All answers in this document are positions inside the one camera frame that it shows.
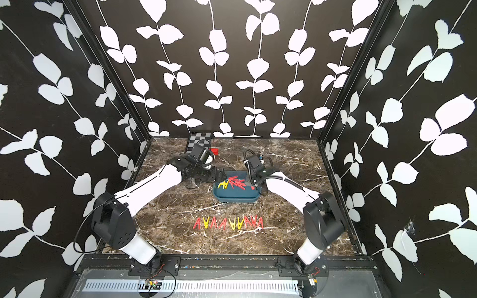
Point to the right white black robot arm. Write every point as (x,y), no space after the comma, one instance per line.
(324,222)

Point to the clothespin pile in box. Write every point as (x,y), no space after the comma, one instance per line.
(236,182)

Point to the small electronics board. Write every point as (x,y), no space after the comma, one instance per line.
(151,285)

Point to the black grey checkerboard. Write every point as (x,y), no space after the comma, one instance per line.
(203,139)

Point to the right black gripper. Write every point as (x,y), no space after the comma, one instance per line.
(259,179)

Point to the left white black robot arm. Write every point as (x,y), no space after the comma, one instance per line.
(113,214)

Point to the yellow clothespin row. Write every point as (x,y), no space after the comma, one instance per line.
(240,223)
(233,224)

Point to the white perforated cable duct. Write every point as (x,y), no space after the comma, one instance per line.
(181,286)

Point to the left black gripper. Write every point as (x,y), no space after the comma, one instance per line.
(214,177)

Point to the black front mounting rail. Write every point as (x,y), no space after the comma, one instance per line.
(177,262)

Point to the red clothespin row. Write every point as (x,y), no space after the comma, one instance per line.
(223,224)

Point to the teal plastic storage box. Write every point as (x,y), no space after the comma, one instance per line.
(235,195)

